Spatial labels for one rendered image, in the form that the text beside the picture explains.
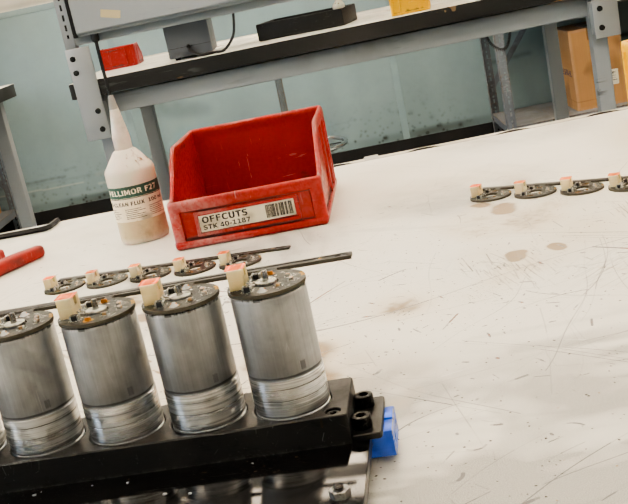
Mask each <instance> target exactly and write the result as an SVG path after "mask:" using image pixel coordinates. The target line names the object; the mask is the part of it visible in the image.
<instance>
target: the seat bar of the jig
mask: <svg viewBox="0 0 628 504"><path fill-rule="evenodd" d="M327 382H328V386H329V391H330V396H331V401H330V402H329V403H328V404H327V405H326V406H325V407H324V408H322V409H320V410H319V411H317V412H315V413H312V414H310V415H307V416H304V417H301V418H297V419H292V420H285V421H268V420H263V419H260V418H258V417H257V414H256V409H255V405H254V401H253V397H252V392H250V393H243V395H244V399H245V403H246V407H247V412H246V414H245V415H244V416H243V417H241V418H240V419H239V420H237V421H236V422H234V423H232V424H230V425H228V426H225V427H223V428H220V429H217V430H213V431H209V432H204V433H197V434H184V433H179V432H176V431H175V430H174V428H173V424H172V420H171V417H170V413H169V409H168V405H163V406H161V407H162V411H163V415H164V418H165V424H164V425H163V426H162V427H161V428H160V429H158V430H157V431H156V432H154V433H152V434H151V435H149V436H147V437H144V438H142V439H140V440H137V441H134V442H131V443H127V444H122V445H117V446H98V445H94V444H93V443H92V440H91V436H90V432H89V429H88V425H87V422H86V418H85V417H84V418H82V422H83V425H84V429H85V434H84V436H83V437H82V438H81V439H80V440H78V441H77V442H75V443H74V444H72V445H71V446H69V447H67V448H65V449H62V450H60V451H57V452H55V453H52V454H48V455H45V456H40V457H35V458H16V457H14V456H13V455H12V452H11V449H10V445H9V442H8V439H7V435H6V432H5V430H4V433H5V436H6V439H7V445H6V446H5V447H4V448H3V449H2V450H1V451H0V494H4V493H11V492H18V491H25V490H32V489H39V488H46V487H53V486H60V485H67V484H74V483H81V482H88V481H95V480H102V479H109V478H116V477H123V476H130V475H137V474H144V473H150V472H157V471H164V470H171V469H178V468H185V467H192V466H199V465H206V464H213V463H220V462H227V461H234V460H241V459H248V458H255V457H262V456H269V455H276V454H283V453H290V452H297V451H304V450H311V449H318V448H325V447H332V446H339V445H346V444H351V443H353V439H352V431H353V426H352V421H351V416H352V415H353V414H354V413H355V409H356V405H355V400H354V395H355V394H356V393H355V389H354V384H353V379H352V378H351V377H347V378H341V379H334V380H328V381H327Z"/></svg>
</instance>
